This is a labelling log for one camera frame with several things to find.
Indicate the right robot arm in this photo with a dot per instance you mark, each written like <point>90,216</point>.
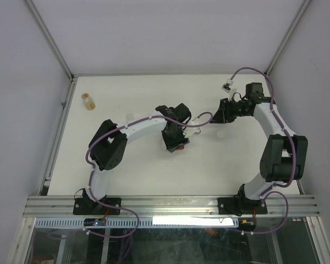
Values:
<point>284,156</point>

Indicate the small glass vial orange pills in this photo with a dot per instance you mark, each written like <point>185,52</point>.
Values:
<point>88,101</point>

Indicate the white pill bottle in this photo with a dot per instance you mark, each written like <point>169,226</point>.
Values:
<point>163,145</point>

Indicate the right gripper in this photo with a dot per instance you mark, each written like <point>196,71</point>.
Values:
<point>223,114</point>

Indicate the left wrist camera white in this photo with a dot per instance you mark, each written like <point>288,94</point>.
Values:
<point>192,127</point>

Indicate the aluminium frame post right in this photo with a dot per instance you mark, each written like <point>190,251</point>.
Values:
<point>301,11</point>

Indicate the aluminium frame post left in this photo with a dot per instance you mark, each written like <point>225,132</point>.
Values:
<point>38,19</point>

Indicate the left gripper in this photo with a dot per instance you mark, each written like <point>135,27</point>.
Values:
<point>171,145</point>

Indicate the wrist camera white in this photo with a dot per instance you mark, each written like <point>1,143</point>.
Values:
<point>192,127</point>
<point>227,87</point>

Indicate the grey slotted cable duct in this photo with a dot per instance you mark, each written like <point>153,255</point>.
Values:
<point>143,222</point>

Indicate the clear plastic pill box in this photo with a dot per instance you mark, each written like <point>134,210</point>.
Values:
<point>129,116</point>

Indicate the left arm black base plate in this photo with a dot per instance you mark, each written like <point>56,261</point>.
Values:
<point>86,206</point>

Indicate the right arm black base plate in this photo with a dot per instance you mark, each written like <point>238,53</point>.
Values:
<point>231,206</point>

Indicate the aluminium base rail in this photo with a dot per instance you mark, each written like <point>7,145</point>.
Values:
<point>295,206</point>

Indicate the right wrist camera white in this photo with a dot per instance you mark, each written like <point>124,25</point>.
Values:
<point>227,87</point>

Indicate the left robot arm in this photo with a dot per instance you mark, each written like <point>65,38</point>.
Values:
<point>107,147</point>

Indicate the aluminium frame post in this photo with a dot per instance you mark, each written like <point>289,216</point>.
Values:
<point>301,11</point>
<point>38,19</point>

